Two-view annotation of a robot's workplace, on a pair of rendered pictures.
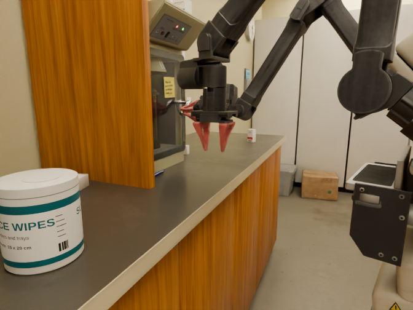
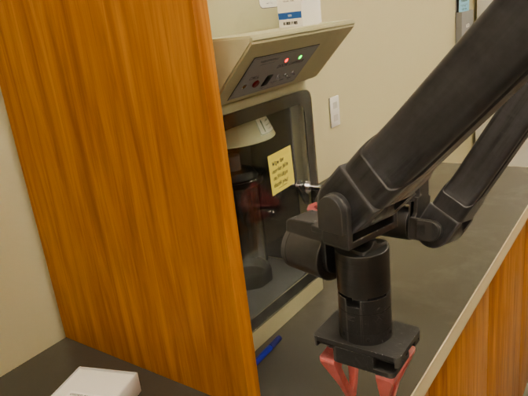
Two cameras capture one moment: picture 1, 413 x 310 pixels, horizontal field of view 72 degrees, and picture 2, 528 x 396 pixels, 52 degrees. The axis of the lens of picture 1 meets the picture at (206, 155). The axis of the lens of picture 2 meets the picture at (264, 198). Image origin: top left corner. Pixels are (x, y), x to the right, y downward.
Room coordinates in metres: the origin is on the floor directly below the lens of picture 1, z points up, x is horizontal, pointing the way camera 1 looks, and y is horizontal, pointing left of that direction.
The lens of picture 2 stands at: (0.18, -0.05, 1.53)
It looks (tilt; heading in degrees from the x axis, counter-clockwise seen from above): 18 degrees down; 14
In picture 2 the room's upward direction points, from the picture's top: 7 degrees counter-clockwise
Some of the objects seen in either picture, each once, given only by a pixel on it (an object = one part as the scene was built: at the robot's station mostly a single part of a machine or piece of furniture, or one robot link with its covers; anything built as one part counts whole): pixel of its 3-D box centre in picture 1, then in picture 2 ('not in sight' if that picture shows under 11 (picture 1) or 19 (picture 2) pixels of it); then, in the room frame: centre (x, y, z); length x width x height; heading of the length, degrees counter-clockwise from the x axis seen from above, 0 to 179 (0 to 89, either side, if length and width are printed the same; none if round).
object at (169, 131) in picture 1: (165, 105); (276, 209); (1.11, 0.16, 1.19); 0.30 x 0.01 x 0.40; 156
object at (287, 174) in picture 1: (270, 178); not in sight; (3.63, -0.85, 0.17); 0.60 x 0.42 x 0.33; 65
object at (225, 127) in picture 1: (217, 132); (375, 373); (0.70, -0.03, 1.14); 0.07 x 0.07 x 0.09; 67
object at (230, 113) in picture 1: (214, 103); (365, 316); (0.70, -0.02, 1.21); 0.10 x 0.07 x 0.07; 67
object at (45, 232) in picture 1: (42, 216); not in sight; (0.48, 0.29, 1.02); 0.13 x 0.13 x 0.15
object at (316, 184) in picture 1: (318, 184); not in sight; (3.42, -1.40, 0.14); 0.41 x 0.33 x 0.29; 73
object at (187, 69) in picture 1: (200, 63); (330, 230); (0.73, 0.01, 1.30); 0.11 x 0.09 x 0.12; 53
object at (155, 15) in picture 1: (174, 29); (283, 60); (1.09, 0.11, 1.46); 0.32 x 0.12 x 0.10; 157
